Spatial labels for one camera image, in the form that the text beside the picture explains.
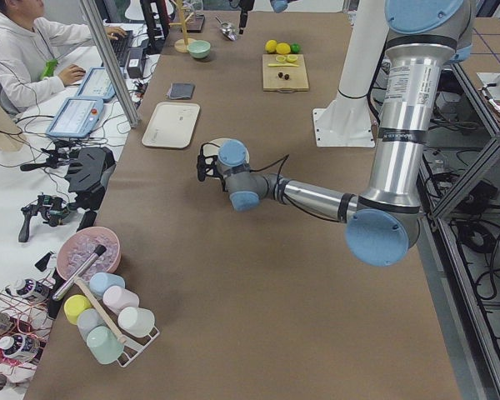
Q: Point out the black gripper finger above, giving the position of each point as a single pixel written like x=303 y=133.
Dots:
x=243 y=18

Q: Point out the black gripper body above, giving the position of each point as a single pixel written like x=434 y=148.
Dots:
x=224 y=182
x=243 y=12

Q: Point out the cream rabbit tray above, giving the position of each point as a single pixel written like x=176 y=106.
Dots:
x=171 y=125

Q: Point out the metal scoop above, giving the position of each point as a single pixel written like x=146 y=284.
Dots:
x=228 y=30

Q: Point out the cream round plate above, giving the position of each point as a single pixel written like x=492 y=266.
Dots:
x=211 y=147

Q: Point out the yellow lemon outer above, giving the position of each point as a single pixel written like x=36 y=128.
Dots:
x=270 y=46

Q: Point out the yellow lemon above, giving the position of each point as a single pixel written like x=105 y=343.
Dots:
x=270 y=46
x=283 y=48

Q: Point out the yellow lemon middle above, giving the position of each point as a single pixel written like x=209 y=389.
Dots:
x=283 y=48

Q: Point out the mint green bowl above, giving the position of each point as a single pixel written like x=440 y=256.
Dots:
x=199 y=49

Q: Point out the yellow plastic knife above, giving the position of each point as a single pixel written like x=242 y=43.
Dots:
x=283 y=65

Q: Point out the green lime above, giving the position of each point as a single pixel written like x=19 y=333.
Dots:
x=295 y=48

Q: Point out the wooden cup tree stand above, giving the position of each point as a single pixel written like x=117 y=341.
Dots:
x=185 y=14

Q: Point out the wooden cutting board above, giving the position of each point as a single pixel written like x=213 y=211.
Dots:
x=298 y=81

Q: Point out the grey folded cloth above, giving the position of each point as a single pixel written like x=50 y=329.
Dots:
x=180 y=90

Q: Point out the black keyboard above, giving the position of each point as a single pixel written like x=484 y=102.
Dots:
x=121 y=46

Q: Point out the metal muddler black tip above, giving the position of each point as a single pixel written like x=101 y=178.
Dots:
x=91 y=259

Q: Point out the blue teach pendant far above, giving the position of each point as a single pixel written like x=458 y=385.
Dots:
x=97 y=83

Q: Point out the blue teach pendant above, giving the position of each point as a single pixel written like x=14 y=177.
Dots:
x=76 y=118
x=97 y=83

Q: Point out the blue teach pendant near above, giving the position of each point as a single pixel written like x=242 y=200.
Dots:
x=76 y=118

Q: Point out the pink bowl with ice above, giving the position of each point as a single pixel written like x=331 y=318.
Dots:
x=76 y=250

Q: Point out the blue cup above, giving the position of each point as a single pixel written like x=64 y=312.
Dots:
x=100 y=282

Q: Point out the pink cup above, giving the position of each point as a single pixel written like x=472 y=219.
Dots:
x=116 y=298

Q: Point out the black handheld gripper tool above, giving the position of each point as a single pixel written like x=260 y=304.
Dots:
x=53 y=210

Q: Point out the white cup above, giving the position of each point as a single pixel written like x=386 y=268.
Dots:
x=137 y=321

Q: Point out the white cup rack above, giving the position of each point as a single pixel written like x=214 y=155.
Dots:
x=133 y=347

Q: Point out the yellow cup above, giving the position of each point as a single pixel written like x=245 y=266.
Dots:
x=74 y=306

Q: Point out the grey cup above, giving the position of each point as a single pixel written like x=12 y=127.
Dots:
x=87 y=321

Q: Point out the mint cup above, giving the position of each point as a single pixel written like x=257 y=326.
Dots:
x=104 y=345

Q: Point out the person in white hoodie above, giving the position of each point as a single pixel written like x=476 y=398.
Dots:
x=28 y=42

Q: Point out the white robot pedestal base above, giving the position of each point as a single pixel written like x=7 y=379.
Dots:
x=347 y=120

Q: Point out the aluminium frame post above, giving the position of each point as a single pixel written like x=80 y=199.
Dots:
x=101 y=40

